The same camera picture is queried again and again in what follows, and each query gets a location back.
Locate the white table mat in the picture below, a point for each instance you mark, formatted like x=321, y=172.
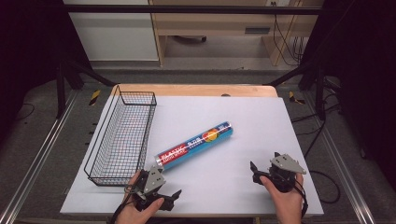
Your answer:
x=236, y=174

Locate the black curtain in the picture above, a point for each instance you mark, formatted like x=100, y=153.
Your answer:
x=28, y=46
x=361, y=62

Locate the black metal stand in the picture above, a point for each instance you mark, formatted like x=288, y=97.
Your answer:
x=67, y=81
x=311, y=77

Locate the white cabinet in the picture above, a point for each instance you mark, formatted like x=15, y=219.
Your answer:
x=115, y=34

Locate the yellow black tape strip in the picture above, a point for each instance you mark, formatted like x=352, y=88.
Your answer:
x=294, y=98
x=94, y=97

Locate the aluminium floor rail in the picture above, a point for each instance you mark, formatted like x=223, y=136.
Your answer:
x=339, y=161
x=34, y=161

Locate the black horizontal frame bar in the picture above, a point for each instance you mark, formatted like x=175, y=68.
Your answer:
x=186, y=9

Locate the person's left hand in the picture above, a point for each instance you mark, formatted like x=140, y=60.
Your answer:
x=137, y=214

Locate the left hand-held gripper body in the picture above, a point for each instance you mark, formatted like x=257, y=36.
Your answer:
x=153, y=182

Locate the blue plastic wrap roll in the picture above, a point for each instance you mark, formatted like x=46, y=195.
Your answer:
x=199, y=143

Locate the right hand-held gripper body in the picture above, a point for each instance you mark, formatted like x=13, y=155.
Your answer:
x=285, y=174

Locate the person's right hand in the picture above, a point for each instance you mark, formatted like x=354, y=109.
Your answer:
x=285, y=203

